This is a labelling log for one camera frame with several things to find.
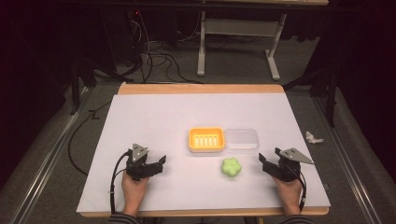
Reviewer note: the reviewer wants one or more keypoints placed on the person's left hand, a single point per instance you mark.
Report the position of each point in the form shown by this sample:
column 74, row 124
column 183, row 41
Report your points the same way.
column 134, row 193

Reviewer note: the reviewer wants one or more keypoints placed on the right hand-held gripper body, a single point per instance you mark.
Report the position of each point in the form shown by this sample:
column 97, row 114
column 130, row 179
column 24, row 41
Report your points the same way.
column 289, row 165

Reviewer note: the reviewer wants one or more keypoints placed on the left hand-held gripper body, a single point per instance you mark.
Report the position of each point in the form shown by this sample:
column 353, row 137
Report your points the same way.
column 136, row 165

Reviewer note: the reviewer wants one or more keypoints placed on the person's right hand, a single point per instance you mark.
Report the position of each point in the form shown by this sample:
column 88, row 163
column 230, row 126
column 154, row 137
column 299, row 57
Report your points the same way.
column 289, row 194

